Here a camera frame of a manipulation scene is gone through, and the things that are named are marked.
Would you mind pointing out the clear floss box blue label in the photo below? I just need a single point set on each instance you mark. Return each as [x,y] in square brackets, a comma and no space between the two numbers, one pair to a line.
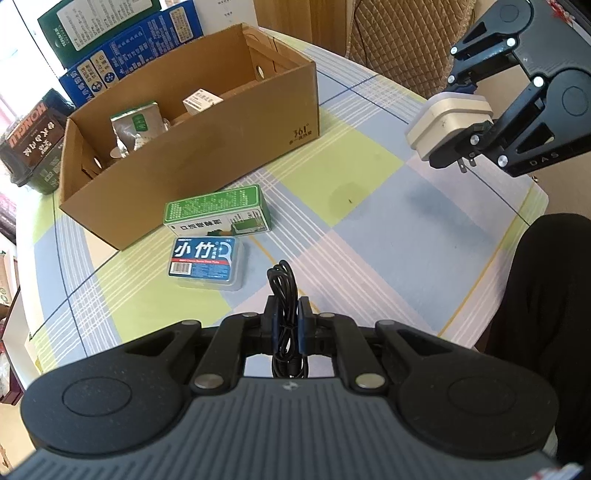
[207,258]

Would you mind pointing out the brown quilted chair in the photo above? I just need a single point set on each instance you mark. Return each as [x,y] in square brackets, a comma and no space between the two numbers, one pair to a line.
[406,41]

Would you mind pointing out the white ointment box with bird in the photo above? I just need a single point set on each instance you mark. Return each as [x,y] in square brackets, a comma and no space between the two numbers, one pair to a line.
[201,99]

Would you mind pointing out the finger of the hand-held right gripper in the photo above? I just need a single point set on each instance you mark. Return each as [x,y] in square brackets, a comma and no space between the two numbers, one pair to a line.
[461,86]
[455,154]

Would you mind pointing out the blue printed carton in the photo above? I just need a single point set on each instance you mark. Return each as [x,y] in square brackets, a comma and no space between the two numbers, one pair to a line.
[138,50]

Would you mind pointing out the silver packet with green label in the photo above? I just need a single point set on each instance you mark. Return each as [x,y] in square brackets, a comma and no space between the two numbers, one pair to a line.
[138,121]

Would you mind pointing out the green and white carton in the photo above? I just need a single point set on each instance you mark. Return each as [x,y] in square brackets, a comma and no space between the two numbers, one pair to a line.
[212,207]

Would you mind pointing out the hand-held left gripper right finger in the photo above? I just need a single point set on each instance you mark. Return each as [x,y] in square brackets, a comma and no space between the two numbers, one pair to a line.
[304,327]

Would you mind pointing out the dark green carton white label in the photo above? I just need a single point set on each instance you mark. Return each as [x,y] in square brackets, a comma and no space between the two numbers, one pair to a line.
[92,27]

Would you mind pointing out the dark box with red letters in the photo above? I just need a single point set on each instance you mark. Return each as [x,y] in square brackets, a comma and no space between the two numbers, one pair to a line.
[32,143]

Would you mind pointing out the white power adapter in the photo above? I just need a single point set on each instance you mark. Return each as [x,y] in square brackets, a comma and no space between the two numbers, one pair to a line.
[443,120]

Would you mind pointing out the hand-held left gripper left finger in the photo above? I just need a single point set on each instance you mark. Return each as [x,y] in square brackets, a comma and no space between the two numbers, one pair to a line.
[273,323]

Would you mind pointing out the brown cardboard box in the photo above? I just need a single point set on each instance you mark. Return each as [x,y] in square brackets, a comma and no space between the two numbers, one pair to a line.
[184,175]

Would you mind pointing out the plaid cloth covered desktop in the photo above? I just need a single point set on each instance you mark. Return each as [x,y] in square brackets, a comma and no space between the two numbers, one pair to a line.
[369,230]

